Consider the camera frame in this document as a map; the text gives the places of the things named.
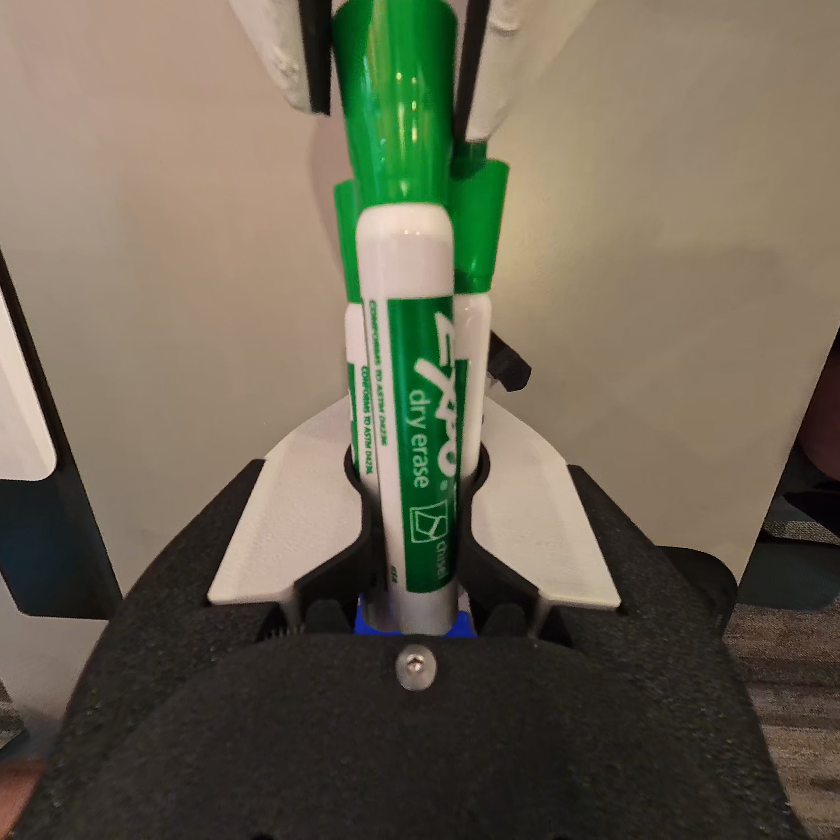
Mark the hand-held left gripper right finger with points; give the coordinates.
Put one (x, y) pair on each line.
(544, 525)

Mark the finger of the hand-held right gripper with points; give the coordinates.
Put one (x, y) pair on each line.
(282, 46)
(512, 59)

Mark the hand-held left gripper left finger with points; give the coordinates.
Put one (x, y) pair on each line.
(282, 525)

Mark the green dry erase marker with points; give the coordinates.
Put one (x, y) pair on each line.
(476, 223)
(407, 394)
(348, 229)

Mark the black framed panel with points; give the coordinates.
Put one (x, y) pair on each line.
(39, 525)

